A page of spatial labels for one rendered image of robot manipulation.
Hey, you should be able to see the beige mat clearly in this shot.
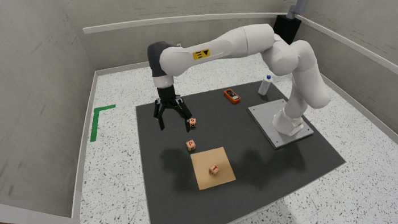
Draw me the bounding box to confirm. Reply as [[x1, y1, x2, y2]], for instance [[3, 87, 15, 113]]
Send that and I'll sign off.
[[190, 147, 236, 190]]

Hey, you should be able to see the white plastic bottle with blue cap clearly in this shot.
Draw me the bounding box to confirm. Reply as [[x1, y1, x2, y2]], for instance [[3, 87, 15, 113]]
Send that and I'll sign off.
[[258, 75, 272, 95]]

